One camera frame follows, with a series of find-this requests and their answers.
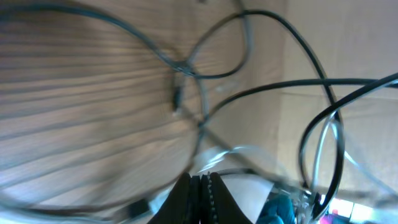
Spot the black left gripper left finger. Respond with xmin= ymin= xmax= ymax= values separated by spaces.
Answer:
xmin=148 ymin=173 xmax=201 ymax=224

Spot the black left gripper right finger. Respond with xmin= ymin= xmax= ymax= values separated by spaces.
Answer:
xmin=200 ymin=172 xmax=252 ymax=224

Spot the brown cardboard wall panel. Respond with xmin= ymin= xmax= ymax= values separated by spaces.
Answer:
xmin=276 ymin=0 xmax=398 ymax=200

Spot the black USB cable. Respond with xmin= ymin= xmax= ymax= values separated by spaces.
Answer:
xmin=0 ymin=2 xmax=398 ymax=220

